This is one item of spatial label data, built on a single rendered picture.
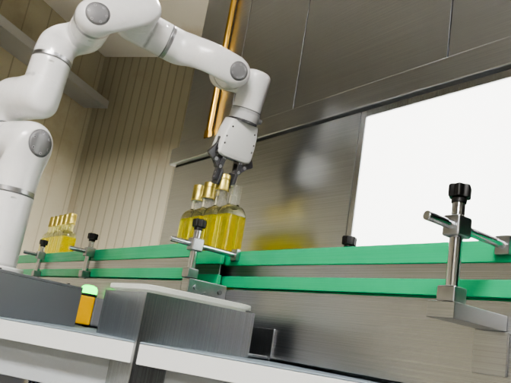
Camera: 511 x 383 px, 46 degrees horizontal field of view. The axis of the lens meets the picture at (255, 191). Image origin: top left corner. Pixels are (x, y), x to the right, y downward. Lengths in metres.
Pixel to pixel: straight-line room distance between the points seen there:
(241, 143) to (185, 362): 0.72
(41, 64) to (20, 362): 0.61
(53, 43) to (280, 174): 0.63
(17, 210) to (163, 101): 3.55
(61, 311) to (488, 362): 0.84
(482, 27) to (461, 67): 0.09
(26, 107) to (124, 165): 3.39
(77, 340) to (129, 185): 3.63
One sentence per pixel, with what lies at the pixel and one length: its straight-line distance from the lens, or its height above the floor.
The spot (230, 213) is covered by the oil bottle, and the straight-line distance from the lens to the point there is 1.45.
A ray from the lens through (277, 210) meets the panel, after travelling 1.53.
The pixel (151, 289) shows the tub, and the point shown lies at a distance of 1.01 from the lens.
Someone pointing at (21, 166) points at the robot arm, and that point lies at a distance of 1.31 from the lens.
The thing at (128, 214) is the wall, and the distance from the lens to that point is 4.59.
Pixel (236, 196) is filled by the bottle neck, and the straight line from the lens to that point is 1.48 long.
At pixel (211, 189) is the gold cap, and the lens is 1.58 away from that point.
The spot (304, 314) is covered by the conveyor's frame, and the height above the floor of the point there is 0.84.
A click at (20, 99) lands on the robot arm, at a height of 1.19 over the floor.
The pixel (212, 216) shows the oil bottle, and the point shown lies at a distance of 1.49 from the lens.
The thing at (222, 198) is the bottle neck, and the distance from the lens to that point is 1.52.
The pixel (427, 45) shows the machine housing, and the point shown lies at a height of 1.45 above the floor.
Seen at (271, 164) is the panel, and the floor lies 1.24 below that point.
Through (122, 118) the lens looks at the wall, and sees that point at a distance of 4.90.
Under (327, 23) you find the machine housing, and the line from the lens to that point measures 1.71.
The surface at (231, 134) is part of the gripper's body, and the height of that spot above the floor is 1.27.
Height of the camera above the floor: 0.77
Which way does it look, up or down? 14 degrees up
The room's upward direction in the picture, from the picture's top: 10 degrees clockwise
